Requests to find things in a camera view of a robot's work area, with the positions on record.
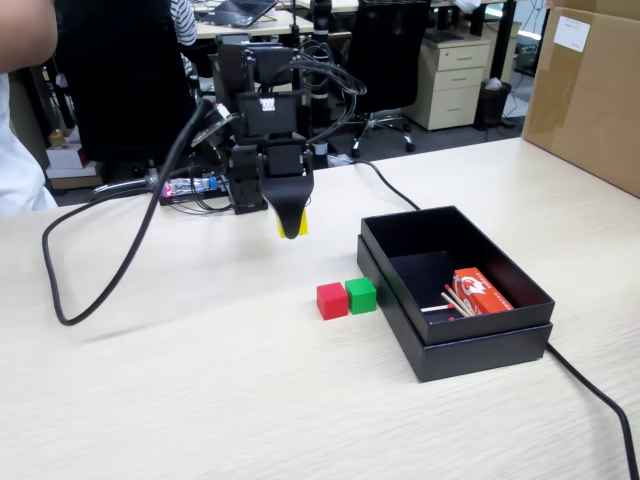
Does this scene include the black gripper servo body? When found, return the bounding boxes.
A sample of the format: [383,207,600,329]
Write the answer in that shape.
[258,132,315,178]

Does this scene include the black hood-shaped gripper finger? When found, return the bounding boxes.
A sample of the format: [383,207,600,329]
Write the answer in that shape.
[259,174,315,241]

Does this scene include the yellow wooden cube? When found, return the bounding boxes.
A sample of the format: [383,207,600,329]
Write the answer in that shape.
[277,207,310,240]

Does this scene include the red wooden cube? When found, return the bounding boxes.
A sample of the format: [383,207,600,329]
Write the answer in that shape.
[316,282,350,320]

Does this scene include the green wooden cube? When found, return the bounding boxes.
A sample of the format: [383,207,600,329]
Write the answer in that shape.
[344,277,378,316]

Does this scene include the bare forearm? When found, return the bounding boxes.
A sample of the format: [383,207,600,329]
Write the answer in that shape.
[0,0,59,75]

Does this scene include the flat brown box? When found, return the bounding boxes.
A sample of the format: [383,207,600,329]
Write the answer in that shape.
[49,174,104,191]

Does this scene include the white box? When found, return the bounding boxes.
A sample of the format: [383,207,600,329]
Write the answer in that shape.
[45,142,101,179]

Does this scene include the black cardboard box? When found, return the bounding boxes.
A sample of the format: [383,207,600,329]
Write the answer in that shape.
[359,204,556,346]

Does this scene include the black open box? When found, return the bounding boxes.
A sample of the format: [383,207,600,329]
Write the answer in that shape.
[355,234,554,384]

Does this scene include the controller board with red LED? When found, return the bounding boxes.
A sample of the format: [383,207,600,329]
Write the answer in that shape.
[158,177,231,206]

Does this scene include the thin black stand pole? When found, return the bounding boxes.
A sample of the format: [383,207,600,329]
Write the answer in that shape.
[289,0,302,51]

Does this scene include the light wooden office desk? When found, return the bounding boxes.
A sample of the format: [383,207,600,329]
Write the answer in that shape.
[192,9,354,41]

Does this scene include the thick black pole white bands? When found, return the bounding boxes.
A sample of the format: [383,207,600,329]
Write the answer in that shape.
[307,0,335,157]

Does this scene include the black laptop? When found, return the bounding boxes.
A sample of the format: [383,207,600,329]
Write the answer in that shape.
[203,0,279,29]

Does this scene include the person in striped shirt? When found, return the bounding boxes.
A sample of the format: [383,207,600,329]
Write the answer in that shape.
[169,0,199,76]

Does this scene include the large black office chair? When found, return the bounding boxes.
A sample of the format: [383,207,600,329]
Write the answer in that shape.
[54,0,201,201]

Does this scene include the beige three-drawer cabinet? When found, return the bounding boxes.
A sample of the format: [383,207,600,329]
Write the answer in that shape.
[403,38,492,132]

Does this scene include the wooden match red head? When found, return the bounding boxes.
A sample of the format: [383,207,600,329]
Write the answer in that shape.
[442,282,475,316]
[440,292,469,318]

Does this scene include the black trash bin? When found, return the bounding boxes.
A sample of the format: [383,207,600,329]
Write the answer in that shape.
[474,78,514,130]

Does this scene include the orange matchbox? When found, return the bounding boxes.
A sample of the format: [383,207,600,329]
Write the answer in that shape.
[452,267,515,317]

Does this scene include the person in white shirt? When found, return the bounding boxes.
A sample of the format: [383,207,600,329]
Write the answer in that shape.
[0,74,59,216]

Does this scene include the large brown cardboard carton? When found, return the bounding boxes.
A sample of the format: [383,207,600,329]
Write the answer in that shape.
[520,0,640,199]

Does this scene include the bare circuit-board wrist camera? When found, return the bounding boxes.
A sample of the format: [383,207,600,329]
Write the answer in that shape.
[192,102,234,149]

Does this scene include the black servo cable bundle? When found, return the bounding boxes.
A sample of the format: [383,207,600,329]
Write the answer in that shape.
[279,42,369,146]

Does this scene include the thick black camera cable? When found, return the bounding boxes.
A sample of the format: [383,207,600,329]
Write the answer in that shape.
[41,99,216,327]

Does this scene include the black power cable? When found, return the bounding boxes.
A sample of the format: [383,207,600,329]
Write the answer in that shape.
[349,159,640,480]

